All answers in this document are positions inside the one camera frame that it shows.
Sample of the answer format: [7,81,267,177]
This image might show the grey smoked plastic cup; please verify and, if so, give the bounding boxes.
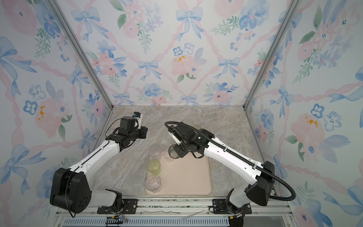
[168,145,180,159]

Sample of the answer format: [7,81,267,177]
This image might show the clear plastic cup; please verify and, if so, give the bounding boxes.
[163,148,173,162]
[146,175,162,193]
[148,144,162,160]

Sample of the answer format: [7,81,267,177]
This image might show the light green plastic cup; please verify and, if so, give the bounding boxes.
[147,159,161,176]

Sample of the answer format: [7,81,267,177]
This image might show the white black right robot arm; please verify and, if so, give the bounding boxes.
[167,124,274,214]

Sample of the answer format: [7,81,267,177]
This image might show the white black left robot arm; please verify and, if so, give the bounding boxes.
[50,112,148,216]

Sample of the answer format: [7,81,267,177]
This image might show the beige plastic tray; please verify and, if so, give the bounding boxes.
[145,154,212,196]

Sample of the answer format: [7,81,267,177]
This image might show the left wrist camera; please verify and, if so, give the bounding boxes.
[133,112,142,126]

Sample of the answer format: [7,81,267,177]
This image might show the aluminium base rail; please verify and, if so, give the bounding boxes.
[50,196,297,227]

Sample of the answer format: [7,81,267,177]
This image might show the black corrugated cable conduit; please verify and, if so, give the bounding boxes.
[164,121,296,201]

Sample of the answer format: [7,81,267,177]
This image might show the aluminium corner post left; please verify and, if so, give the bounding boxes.
[45,1,113,110]

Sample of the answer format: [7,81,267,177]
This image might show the aluminium corner post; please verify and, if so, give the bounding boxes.
[45,1,113,110]
[243,0,301,112]

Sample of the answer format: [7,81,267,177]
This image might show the aluminium corner post right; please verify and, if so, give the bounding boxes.
[243,0,301,112]

